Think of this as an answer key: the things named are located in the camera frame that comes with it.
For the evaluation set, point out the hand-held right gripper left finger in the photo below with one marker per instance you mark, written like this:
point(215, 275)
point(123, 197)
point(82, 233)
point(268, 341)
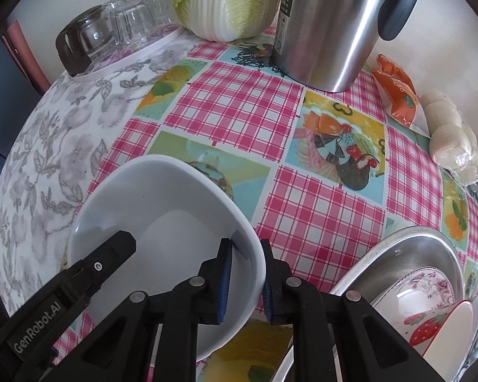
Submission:
point(224, 286)

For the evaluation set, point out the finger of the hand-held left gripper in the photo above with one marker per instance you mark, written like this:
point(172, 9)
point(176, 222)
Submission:
point(103, 254)

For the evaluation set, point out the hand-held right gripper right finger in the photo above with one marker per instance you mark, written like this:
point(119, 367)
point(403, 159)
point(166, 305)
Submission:
point(267, 302)

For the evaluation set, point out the large white bowl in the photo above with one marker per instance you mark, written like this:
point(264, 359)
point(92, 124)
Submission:
point(151, 207)

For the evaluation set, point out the stainless steel round plate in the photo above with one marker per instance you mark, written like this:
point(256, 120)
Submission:
point(406, 254)

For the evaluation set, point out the pink floral rimmed plate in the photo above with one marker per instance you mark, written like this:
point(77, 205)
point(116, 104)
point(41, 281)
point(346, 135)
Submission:
point(422, 282)

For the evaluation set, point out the strawberry print bowl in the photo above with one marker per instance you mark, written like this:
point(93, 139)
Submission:
point(430, 326)

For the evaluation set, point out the pink plaid tablecloth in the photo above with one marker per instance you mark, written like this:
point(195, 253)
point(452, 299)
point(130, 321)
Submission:
point(322, 215)

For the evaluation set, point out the grey floral tablecloth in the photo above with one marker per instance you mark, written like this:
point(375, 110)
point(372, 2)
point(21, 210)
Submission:
point(44, 159)

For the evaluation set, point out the dark furniture with pink edge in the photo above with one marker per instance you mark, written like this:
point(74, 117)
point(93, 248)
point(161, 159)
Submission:
point(4, 99)

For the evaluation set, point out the white round tray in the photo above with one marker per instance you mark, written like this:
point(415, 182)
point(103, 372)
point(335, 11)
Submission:
point(119, 57)

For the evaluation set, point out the clear glass cup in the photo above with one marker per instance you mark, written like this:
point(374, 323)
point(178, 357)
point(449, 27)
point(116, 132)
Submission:
point(129, 22)
point(157, 6)
point(113, 3)

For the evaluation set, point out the orange snack packet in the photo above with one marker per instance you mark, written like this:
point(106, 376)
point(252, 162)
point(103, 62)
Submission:
point(400, 99)

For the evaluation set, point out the bag of steamed buns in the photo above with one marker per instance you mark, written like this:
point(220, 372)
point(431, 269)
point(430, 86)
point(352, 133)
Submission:
point(450, 139)

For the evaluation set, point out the stainless steel thermos jug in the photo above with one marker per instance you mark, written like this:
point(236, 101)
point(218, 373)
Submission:
point(322, 28)

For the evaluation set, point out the napa cabbage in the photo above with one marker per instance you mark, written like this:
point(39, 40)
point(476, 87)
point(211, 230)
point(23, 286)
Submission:
point(223, 4)

